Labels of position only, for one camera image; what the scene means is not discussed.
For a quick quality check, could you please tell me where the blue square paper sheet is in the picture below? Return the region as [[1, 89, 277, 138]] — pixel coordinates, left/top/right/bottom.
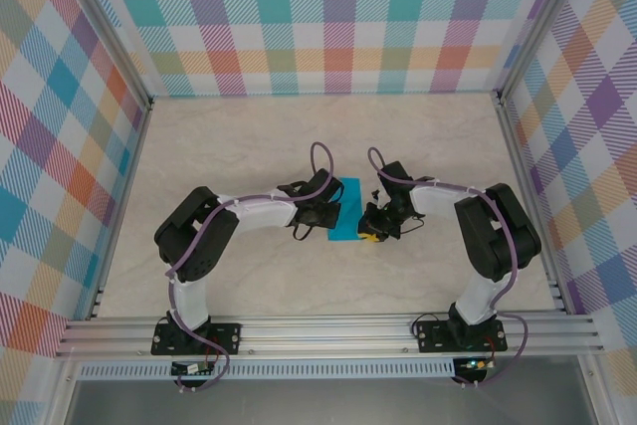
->
[[326, 176, 365, 243]]

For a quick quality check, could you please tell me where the grey metal panel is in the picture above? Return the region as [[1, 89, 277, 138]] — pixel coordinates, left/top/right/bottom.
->
[[64, 377, 598, 425]]

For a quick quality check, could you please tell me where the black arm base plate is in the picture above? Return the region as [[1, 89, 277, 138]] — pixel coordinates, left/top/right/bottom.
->
[[414, 319, 508, 354], [151, 320, 244, 356]]

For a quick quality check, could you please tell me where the long aluminium mounting rail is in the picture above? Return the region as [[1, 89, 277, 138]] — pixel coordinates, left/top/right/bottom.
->
[[57, 314, 606, 359]]

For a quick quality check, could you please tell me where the aluminium floor frame rail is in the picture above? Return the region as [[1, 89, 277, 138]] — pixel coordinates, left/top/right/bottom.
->
[[87, 99, 155, 321], [495, 91, 573, 315]]

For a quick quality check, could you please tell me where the slotted grey cable duct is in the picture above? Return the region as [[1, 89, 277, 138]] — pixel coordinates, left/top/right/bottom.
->
[[78, 358, 457, 380]]

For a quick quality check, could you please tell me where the purple cable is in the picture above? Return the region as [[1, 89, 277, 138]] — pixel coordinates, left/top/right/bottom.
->
[[366, 146, 530, 389], [166, 141, 345, 394]]

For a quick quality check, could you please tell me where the aluminium upright frame post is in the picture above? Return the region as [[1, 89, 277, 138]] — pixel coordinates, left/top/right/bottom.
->
[[495, 0, 596, 103], [49, 0, 155, 110]]

